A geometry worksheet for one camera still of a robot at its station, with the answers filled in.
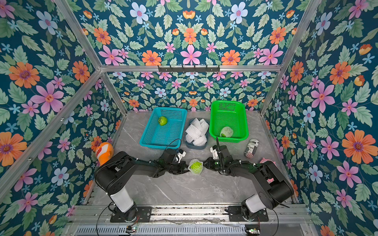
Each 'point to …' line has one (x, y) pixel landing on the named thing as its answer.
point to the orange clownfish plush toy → (104, 152)
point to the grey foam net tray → (191, 145)
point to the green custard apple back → (163, 121)
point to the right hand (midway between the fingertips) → (206, 161)
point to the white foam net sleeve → (228, 131)
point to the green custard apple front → (223, 135)
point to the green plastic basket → (228, 121)
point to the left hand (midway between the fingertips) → (193, 169)
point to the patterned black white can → (251, 148)
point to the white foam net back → (197, 132)
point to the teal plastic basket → (165, 128)
